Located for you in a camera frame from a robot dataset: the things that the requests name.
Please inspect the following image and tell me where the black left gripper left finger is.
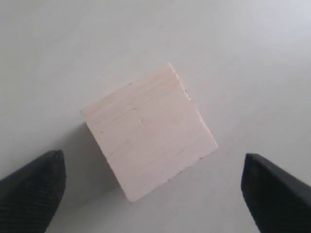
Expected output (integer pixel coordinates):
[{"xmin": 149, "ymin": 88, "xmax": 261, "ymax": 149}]
[{"xmin": 0, "ymin": 150, "xmax": 66, "ymax": 233}]

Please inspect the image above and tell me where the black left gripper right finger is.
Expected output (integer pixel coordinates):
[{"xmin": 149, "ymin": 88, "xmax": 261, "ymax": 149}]
[{"xmin": 241, "ymin": 153, "xmax": 311, "ymax": 233}]

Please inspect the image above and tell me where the large wooden cube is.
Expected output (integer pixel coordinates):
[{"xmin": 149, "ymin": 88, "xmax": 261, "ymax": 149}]
[{"xmin": 82, "ymin": 64, "xmax": 218, "ymax": 202}]

